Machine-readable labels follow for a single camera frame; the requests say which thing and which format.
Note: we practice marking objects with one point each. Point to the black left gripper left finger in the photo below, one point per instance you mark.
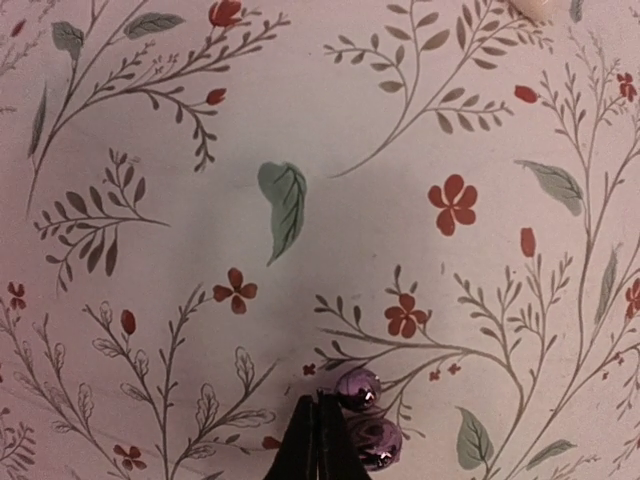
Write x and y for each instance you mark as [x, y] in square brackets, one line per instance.
[297, 457]

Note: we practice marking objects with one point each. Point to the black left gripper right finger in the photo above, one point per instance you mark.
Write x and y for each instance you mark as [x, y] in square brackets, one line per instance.
[338, 458]

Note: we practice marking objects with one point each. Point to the purple earbud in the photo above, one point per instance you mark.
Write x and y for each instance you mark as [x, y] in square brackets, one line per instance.
[377, 440]

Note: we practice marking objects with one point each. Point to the floral patterned table mat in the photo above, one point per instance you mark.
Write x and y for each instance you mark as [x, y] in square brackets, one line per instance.
[212, 208]

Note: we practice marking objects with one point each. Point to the white earbud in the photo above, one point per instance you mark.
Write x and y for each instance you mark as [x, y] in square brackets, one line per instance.
[536, 10]

